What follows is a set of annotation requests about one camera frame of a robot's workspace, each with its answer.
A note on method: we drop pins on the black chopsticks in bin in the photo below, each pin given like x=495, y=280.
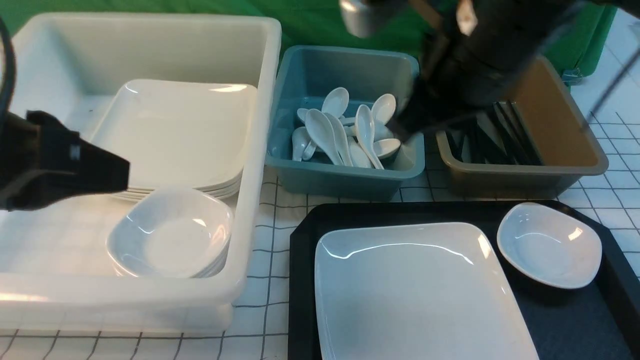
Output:
x=496, y=137

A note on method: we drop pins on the blue-grey plastic bin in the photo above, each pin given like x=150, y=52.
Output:
x=305, y=77

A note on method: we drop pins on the large white plastic bin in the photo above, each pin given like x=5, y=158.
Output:
x=56, y=274

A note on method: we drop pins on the stack of white bowls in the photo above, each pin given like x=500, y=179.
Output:
x=174, y=232

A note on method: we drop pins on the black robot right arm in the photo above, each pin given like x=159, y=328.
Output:
x=478, y=49

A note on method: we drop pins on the brown plastic bin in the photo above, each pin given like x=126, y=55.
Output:
x=554, y=124

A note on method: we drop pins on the black serving tray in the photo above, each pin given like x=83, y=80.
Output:
x=598, y=322

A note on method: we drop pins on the white spoon upper right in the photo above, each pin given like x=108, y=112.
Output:
x=384, y=108

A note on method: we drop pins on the white ceramic soup spoon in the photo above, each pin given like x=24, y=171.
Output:
x=365, y=133

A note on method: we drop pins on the white rectangular rice plate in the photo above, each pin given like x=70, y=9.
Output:
x=433, y=291

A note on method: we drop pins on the white spoon lower right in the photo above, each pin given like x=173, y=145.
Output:
x=386, y=148

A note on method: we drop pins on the white spoon in bin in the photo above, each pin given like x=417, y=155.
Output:
x=321, y=132

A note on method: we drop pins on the metal binder clip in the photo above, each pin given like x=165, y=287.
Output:
x=571, y=77

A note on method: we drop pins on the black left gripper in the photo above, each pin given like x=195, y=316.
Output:
x=37, y=158

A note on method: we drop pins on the white bowl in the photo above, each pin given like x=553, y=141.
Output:
x=549, y=246

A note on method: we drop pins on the white spoon upper left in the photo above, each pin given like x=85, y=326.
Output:
x=336, y=102

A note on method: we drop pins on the stack of white plates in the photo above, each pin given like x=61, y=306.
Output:
x=176, y=133

